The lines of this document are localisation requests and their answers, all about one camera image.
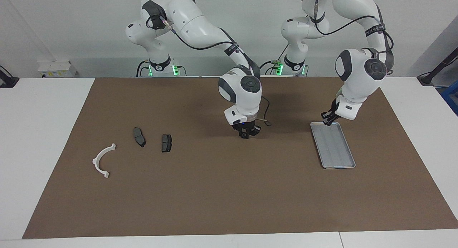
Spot silver metal tray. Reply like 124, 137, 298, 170
310, 121, 356, 169

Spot brown table mat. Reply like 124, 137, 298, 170
22, 76, 458, 239

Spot dark grey brake pad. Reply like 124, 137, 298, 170
161, 134, 173, 153
133, 127, 146, 148

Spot black stand with pole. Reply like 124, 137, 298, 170
417, 48, 458, 87

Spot blue crate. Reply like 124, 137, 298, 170
441, 80, 458, 116

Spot white background box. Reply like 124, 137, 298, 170
38, 60, 77, 78

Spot black table clamp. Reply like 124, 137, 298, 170
0, 65, 19, 88

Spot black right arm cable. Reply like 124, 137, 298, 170
157, 15, 272, 127

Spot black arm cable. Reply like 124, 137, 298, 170
157, 15, 272, 127
314, 0, 395, 76

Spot black left base cables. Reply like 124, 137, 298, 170
255, 44, 289, 76

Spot black base cables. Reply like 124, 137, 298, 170
136, 59, 151, 77
255, 44, 289, 76

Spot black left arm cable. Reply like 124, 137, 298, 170
314, 0, 395, 76

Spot black right base cables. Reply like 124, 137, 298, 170
136, 59, 151, 77

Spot white curved plastic bracket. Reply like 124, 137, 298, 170
92, 143, 117, 179

